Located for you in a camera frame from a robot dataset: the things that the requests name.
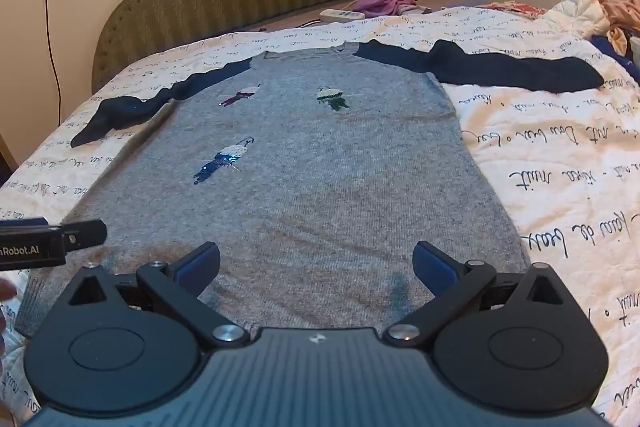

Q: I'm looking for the grey sweater with navy sleeves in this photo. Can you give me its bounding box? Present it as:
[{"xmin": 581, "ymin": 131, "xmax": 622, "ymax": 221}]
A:
[{"xmin": 15, "ymin": 39, "xmax": 606, "ymax": 339}]

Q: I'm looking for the red floral cloth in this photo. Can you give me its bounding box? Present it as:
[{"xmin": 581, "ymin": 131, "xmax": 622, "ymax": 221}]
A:
[{"xmin": 477, "ymin": 1, "xmax": 551, "ymax": 18}]

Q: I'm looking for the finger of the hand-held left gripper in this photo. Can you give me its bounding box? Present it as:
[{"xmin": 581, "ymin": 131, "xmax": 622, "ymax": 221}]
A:
[{"xmin": 60, "ymin": 220, "xmax": 108, "ymax": 252}]

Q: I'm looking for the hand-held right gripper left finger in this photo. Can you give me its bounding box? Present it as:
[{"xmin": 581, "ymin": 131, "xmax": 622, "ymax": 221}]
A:
[{"xmin": 67, "ymin": 242, "xmax": 251, "ymax": 351}]

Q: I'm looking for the white script printed bedsheet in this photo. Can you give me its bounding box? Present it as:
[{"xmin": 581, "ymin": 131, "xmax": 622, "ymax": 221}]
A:
[{"xmin": 0, "ymin": 4, "xmax": 640, "ymax": 427}]

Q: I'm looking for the white remote control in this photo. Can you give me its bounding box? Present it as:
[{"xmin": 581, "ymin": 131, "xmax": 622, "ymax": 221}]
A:
[{"xmin": 320, "ymin": 8, "xmax": 367, "ymax": 22}]

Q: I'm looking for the person's left hand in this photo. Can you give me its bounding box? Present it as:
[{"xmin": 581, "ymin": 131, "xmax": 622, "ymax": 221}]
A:
[{"xmin": 0, "ymin": 279, "xmax": 19, "ymax": 358}]

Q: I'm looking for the black power cable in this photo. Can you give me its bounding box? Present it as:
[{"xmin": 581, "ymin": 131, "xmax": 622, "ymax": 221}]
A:
[{"xmin": 44, "ymin": 0, "xmax": 64, "ymax": 128}]

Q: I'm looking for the pink purple cloth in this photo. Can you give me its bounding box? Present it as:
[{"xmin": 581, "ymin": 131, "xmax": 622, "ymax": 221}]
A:
[{"xmin": 356, "ymin": 0, "xmax": 432, "ymax": 18}]

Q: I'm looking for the peach crumpled garment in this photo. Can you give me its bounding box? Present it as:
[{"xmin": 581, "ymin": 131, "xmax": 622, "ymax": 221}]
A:
[{"xmin": 596, "ymin": 0, "xmax": 640, "ymax": 56}]

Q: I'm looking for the wooden bedside furniture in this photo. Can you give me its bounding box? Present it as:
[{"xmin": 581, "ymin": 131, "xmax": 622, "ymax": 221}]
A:
[{"xmin": 0, "ymin": 132, "xmax": 21, "ymax": 174}]

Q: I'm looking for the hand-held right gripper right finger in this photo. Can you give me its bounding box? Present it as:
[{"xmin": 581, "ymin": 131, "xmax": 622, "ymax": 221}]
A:
[{"xmin": 382, "ymin": 241, "xmax": 571, "ymax": 349}]

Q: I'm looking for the dark blue cloth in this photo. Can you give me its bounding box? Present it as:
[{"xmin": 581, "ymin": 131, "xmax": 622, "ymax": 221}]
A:
[{"xmin": 590, "ymin": 34, "xmax": 640, "ymax": 80}]

